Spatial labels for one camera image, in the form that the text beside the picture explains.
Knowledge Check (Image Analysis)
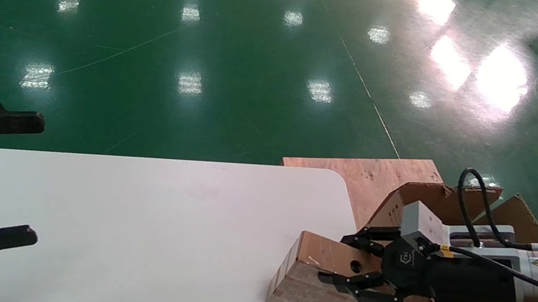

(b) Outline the black cable with yellow tag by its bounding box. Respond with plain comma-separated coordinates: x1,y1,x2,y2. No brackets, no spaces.
432,242,538,292

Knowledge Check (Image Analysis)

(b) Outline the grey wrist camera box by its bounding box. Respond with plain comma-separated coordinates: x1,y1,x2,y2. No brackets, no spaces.
397,198,457,253

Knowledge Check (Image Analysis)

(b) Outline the small brown box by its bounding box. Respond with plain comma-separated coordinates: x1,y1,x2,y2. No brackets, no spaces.
266,226,412,302

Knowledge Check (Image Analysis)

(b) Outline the wooden board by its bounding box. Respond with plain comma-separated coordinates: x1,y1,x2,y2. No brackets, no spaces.
273,135,447,242

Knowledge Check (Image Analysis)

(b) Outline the grey metal camera bracket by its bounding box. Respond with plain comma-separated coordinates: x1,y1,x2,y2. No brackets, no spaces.
448,216,518,252

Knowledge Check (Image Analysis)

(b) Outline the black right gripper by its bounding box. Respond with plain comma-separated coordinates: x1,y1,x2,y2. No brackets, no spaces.
315,217,526,302

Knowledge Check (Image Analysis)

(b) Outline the black looped cable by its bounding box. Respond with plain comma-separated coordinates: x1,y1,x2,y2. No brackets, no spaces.
449,166,538,258

